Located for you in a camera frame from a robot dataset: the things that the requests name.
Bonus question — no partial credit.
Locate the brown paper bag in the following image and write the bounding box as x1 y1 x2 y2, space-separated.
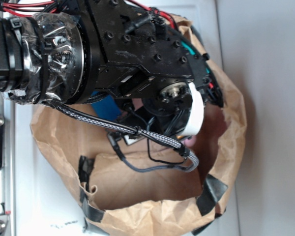
30 12 247 236

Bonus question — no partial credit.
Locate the pink plush bunny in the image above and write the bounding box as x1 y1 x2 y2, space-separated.
183 136 196 147

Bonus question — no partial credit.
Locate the aluminium frame rail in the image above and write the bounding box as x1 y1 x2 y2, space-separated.
0 93 16 236

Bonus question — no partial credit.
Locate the blue rectangular block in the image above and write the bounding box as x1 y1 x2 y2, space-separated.
91 95 121 121

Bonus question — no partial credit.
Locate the grey braided cable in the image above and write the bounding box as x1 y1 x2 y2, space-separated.
43 99 200 173

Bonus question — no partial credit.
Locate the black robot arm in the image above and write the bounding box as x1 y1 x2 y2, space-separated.
0 0 224 137

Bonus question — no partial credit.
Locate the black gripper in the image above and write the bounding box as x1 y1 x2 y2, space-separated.
112 81 207 139

